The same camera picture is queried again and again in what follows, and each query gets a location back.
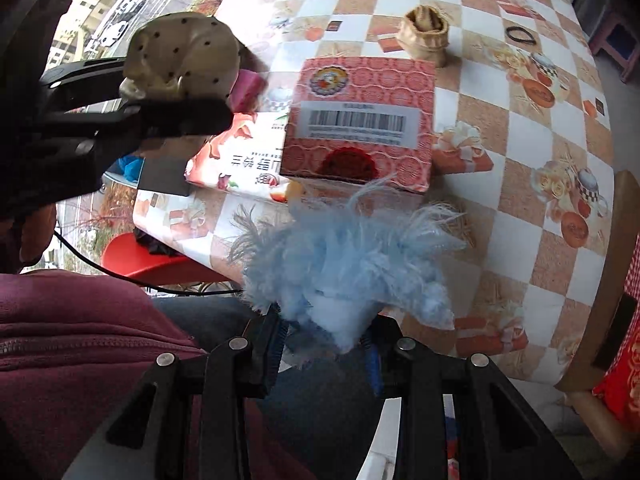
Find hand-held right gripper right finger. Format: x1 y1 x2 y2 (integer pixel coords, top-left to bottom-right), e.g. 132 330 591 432
361 321 584 480

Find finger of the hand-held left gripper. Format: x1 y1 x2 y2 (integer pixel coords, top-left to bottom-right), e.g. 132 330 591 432
44 98 235 142
39 58 132 90

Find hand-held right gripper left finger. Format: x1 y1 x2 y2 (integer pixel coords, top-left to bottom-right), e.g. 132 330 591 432
65 313 291 480

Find cream polka dot scrunchie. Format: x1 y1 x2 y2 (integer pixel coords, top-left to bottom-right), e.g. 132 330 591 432
119 12 241 102

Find light blue fluffy scrunchie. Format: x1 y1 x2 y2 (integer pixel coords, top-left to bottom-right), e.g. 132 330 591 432
228 176 469 356

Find pink patterned box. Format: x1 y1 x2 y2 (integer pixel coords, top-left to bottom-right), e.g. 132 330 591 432
233 57 437 197

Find person's left hand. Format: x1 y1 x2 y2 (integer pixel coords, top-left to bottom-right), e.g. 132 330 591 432
18 203 60 274

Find dark grey flat panel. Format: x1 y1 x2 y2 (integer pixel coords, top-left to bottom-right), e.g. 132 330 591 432
137 157 192 199

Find blue jeans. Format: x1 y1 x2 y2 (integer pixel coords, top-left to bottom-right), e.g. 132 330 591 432
150 294 406 480

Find flower printed carton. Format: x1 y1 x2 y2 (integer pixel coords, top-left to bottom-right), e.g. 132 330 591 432
184 109 307 206

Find dark cloth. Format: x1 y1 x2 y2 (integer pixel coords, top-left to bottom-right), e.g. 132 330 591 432
132 227 187 259

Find red plastic stool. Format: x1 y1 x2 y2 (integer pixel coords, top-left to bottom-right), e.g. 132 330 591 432
100 232 236 287

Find maroon jacket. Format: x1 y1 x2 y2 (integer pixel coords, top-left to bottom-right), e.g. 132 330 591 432
0 270 321 480

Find checkered printed tablecloth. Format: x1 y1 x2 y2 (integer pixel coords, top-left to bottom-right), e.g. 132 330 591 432
131 0 617 391

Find wooden chair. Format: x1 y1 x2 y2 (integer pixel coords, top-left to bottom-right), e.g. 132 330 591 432
554 170 640 436

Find red checkered cloth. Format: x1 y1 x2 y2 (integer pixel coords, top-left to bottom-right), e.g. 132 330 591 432
592 234 640 433

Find tan fabric scrunchie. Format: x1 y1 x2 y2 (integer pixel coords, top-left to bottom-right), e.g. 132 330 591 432
397 4 450 69

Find pink plastic stool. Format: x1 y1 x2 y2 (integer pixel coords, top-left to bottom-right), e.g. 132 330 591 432
589 6 640 83

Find black cable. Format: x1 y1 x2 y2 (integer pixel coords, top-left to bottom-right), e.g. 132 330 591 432
52 230 247 297

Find black hair tie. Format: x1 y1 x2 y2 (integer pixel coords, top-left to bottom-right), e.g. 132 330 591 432
504 25 537 45

